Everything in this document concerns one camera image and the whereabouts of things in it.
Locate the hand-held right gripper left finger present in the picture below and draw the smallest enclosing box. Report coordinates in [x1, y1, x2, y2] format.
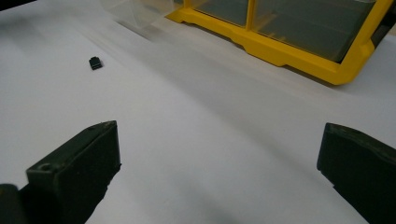
[19, 120, 122, 224]

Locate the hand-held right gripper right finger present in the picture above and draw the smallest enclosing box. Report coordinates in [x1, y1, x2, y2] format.
[317, 122, 396, 224]

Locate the small black plastic part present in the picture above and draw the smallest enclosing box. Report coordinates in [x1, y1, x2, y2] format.
[88, 56, 104, 71]

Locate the yellow drawer organizer cabinet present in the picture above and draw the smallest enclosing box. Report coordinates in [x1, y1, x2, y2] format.
[165, 0, 396, 86]

